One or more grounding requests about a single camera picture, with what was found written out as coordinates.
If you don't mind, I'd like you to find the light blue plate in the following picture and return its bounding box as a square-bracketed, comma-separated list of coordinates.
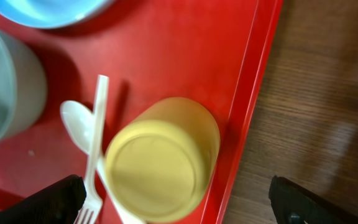
[0, 0, 115, 29]

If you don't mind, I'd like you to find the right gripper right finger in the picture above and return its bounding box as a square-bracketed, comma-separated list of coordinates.
[268, 175, 358, 224]

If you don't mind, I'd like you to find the white plastic spoon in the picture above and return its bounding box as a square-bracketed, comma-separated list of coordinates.
[59, 100, 145, 224]

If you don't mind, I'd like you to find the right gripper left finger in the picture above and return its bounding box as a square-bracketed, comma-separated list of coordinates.
[0, 174, 86, 224]

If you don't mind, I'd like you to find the white plastic fork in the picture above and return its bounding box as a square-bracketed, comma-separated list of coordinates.
[75, 75, 109, 224]

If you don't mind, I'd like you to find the yellow plastic cup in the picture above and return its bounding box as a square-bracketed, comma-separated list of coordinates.
[104, 97, 220, 223]

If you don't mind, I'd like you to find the red serving tray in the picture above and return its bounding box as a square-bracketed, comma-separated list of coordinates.
[0, 1, 282, 223]

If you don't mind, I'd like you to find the mint green bowl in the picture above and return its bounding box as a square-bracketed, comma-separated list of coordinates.
[0, 29, 47, 141]

